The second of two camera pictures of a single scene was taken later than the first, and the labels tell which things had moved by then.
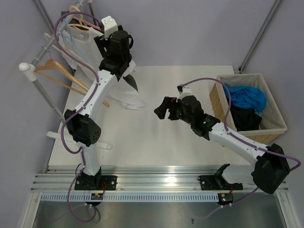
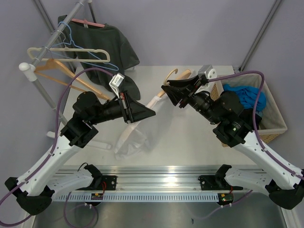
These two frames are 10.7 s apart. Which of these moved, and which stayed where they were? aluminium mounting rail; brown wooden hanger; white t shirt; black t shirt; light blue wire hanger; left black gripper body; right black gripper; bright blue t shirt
Moved: left black gripper body; light blue wire hanger; right black gripper; white t shirt
Stayed: brown wooden hanger; aluminium mounting rail; black t shirt; bright blue t shirt
